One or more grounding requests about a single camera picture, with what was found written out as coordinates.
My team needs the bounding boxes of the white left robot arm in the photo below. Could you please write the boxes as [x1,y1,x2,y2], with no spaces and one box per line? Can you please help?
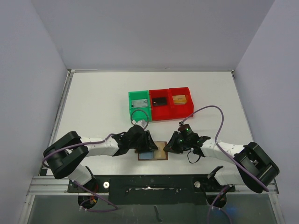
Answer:
[42,125,158,192]

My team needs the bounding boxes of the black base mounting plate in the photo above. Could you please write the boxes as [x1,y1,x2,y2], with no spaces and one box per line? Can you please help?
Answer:
[67,174,236,206]

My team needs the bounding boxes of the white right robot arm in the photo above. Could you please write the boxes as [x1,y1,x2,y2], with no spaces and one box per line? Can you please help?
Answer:
[164,124,280,193]

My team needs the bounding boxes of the aluminium front frame rail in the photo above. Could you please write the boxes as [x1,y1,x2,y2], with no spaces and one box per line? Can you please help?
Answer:
[26,176,279,196]

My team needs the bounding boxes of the aluminium frame rail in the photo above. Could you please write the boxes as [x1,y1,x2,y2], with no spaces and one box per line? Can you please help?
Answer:
[26,176,279,196]
[42,69,75,168]

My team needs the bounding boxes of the red plastic bin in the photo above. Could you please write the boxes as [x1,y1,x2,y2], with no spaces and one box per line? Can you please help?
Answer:
[149,89,173,121]
[169,87,194,119]

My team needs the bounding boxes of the red plastic bin right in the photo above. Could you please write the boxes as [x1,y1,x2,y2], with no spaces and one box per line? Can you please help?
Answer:
[169,87,194,119]

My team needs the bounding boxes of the gold card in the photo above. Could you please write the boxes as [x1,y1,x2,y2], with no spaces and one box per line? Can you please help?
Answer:
[154,141,167,160]
[172,95,187,105]

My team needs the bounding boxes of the black card in red bin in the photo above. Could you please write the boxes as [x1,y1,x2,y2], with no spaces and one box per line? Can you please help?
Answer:
[152,97,168,106]

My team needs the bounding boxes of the brown leather card holder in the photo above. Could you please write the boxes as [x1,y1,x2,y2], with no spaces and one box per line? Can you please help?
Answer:
[137,150,168,161]

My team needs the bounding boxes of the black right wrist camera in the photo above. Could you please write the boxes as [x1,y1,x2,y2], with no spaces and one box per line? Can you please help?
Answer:
[178,124,193,138]

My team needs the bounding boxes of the green plastic bin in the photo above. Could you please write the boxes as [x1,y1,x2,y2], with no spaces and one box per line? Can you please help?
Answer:
[128,90,152,122]

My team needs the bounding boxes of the aluminium left frame rail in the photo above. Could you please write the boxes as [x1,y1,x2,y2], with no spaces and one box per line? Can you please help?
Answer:
[42,69,75,168]

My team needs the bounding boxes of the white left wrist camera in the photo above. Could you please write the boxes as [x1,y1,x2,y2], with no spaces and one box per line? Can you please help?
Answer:
[131,119,148,128]

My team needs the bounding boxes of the red plastic bin middle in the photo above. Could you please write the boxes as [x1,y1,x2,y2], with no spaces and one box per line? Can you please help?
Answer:
[149,89,173,121]

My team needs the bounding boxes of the silver card in green bin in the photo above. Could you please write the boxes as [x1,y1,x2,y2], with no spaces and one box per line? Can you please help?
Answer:
[131,99,148,108]

